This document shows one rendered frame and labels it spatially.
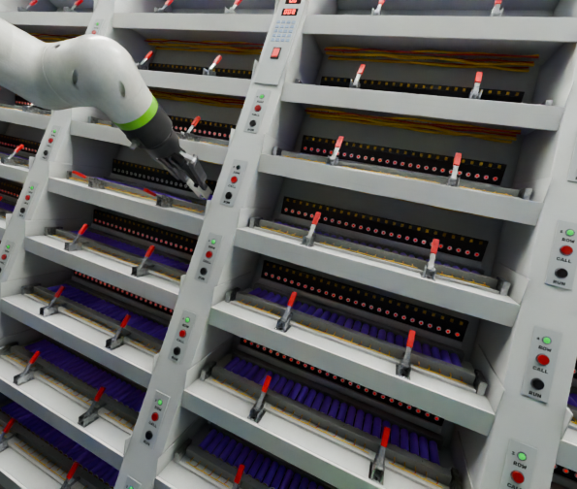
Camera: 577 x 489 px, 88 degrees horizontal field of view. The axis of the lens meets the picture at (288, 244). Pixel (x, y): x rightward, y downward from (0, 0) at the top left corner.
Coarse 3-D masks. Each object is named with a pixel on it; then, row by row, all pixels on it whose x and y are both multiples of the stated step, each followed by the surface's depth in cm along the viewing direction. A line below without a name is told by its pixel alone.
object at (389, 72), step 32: (192, 64) 114; (224, 64) 110; (352, 64) 95; (384, 64) 92; (416, 64) 89; (32, 128) 133; (320, 128) 94; (352, 128) 91; (384, 128) 89; (416, 128) 86; (128, 160) 114; (480, 160) 80; (512, 160) 78; (288, 192) 93; (320, 192) 90; (352, 192) 88; (160, 224) 105; (416, 224) 81; (448, 224) 79; (480, 224) 77
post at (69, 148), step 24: (144, 0) 111; (144, 48) 115; (72, 144) 100; (96, 144) 107; (24, 192) 97; (48, 192) 97; (48, 216) 99; (72, 216) 106; (24, 264) 96; (48, 264) 103; (0, 312) 93; (0, 336) 95
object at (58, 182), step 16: (48, 176) 96; (64, 176) 100; (96, 176) 110; (112, 176) 111; (64, 192) 94; (80, 192) 91; (96, 192) 89; (112, 192) 91; (176, 192) 102; (192, 192) 100; (112, 208) 87; (128, 208) 85; (144, 208) 83; (160, 208) 81; (176, 224) 80; (192, 224) 78
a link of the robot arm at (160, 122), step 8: (160, 112) 59; (152, 120) 58; (160, 120) 59; (168, 120) 61; (144, 128) 57; (152, 128) 58; (160, 128) 60; (168, 128) 61; (128, 136) 59; (136, 136) 58; (144, 136) 59; (152, 136) 59; (160, 136) 60; (168, 136) 62; (136, 144) 60; (144, 144) 60; (152, 144) 61
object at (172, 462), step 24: (192, 432) 79; (216, 432) 81; (168, 456) 71; (192, 456) 74; (216, 456) 74; (240, 456) 75; (264, 456) 77; (168, 480) 68; (192, 480) 69; (216, 480) 69; (240, 480) 69; (264, 480) 70; (288, 480) 72; (312, 480) 73
